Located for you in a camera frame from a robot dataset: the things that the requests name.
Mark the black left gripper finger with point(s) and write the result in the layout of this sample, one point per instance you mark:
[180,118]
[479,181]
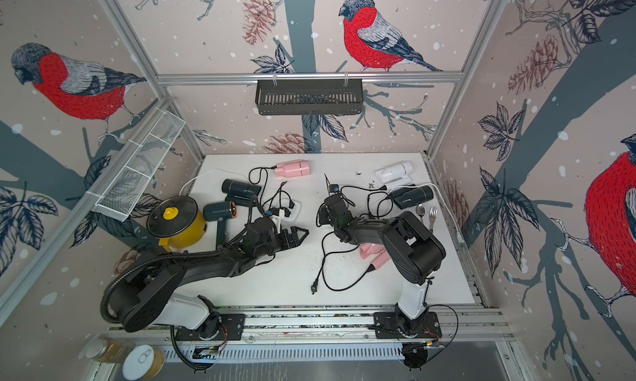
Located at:
[300,233]
[296,242]

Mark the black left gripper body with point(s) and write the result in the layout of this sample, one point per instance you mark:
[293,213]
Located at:
[281,241]

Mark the white folding hair dryer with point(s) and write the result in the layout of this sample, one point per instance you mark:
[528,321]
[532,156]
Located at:
[394,172]

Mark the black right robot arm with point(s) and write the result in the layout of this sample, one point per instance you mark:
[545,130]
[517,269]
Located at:
[414,251]

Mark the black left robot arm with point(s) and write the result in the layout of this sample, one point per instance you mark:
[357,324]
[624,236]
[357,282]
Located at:
[137,297]

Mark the white power strip left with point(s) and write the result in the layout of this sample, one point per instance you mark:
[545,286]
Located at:
[289,211]

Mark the pink folding hair dryer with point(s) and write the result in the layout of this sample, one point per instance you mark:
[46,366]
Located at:
[298,168]

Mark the dark green small hair dryer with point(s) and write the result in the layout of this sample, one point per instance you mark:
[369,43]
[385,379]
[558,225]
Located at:
[240,193]

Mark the green copper long hair dryer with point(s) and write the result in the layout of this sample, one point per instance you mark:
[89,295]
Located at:
[220,212]

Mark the dark green folding hair dryer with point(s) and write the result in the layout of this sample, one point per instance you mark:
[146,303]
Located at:
[410,196]

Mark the yellow pot with glass lid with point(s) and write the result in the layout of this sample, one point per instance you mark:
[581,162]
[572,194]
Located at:
[177,222]

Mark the white lidded tin can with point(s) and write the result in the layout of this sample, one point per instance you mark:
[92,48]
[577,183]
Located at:
[143,363]

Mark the glass jar with lid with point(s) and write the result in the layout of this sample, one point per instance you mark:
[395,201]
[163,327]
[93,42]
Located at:
[107,350]

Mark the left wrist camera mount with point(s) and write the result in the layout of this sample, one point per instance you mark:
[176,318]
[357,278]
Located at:
[278,217]

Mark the silver spoon pink handle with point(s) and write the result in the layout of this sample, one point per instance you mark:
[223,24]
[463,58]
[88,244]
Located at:
[421,210]

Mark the silver fork dark handle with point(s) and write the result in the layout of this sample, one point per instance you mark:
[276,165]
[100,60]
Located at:
[432,217]

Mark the black hanging wall basket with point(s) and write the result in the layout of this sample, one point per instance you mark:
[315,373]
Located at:
[309,97]

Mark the white wire basket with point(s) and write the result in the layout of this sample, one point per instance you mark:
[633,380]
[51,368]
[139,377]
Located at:
[125,191]

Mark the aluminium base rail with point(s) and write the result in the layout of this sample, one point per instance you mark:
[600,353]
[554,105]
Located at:
[251,336]

